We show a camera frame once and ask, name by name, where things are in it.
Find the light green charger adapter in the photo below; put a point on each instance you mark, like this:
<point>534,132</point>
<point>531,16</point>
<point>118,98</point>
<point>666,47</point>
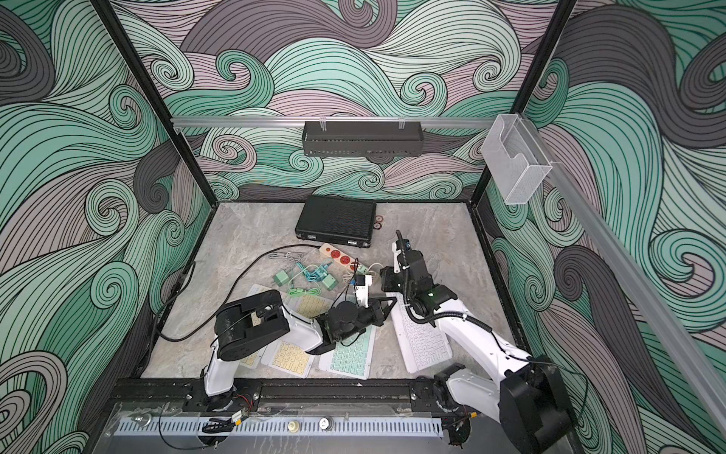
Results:
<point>281,278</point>

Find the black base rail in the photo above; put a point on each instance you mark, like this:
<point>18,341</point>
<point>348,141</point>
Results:
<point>267,395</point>

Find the aluminium wall rail back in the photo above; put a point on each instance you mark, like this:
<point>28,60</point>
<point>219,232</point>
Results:
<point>259,121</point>

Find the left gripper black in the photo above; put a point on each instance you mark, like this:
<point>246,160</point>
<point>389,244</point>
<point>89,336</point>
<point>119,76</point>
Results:
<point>376,317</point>

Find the clear acrylic wall holder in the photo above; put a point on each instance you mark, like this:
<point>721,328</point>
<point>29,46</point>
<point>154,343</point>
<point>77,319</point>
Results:
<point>515,154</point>

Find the aluminium wall rail right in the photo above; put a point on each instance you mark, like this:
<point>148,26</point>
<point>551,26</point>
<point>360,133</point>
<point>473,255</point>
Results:
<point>702,376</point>

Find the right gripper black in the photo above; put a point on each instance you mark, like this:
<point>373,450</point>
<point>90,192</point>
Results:
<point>387,279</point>

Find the wooden power strip green plugs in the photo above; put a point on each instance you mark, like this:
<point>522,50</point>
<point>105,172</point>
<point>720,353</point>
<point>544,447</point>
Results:
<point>348,262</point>

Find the white keyboard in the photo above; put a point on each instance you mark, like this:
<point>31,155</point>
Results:
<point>422,346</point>

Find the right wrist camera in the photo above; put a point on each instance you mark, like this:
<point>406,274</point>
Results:
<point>400,248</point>

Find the white slotted cable duct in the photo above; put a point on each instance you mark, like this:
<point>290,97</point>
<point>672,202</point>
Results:
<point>290,426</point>

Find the small red rings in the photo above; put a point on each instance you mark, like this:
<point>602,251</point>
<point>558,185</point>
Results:
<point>378,221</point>

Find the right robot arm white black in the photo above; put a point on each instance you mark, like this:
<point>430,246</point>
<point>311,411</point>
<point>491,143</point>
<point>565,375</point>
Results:
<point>525,395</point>

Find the green keyboard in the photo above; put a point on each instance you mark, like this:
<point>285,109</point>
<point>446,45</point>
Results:
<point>351,360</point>

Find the black wall tray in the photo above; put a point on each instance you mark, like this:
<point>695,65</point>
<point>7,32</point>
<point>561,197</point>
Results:
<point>363,139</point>

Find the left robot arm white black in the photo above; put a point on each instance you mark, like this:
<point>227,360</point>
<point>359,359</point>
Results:
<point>250,324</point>

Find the aluminium wall rail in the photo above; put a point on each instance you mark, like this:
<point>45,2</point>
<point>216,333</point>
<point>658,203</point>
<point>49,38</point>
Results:
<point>702,376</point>
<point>259,121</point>

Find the black flat box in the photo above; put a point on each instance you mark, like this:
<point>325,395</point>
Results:
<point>337,221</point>

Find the yellow keyboard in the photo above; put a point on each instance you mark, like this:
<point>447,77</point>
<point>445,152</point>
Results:
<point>252,361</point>
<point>289,358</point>

